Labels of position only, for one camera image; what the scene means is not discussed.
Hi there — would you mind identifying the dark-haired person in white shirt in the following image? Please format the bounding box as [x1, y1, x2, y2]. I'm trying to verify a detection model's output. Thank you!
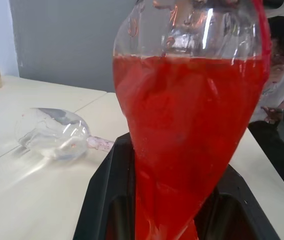
[248, 16, 284, 191]

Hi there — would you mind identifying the clear wine glass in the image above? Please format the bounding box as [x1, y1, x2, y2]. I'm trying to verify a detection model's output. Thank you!
[14, 107, 115, 161]

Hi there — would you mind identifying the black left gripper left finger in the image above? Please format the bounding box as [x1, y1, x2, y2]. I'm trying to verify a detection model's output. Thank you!
[73, 132, 138, 240]

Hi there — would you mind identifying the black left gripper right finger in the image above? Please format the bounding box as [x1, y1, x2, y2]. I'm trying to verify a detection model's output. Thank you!
[194, 164, 281, 240]

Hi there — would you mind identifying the clear plastic bottle red drink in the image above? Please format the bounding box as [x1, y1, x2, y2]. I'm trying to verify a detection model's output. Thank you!
[112, 0, 274, 240]

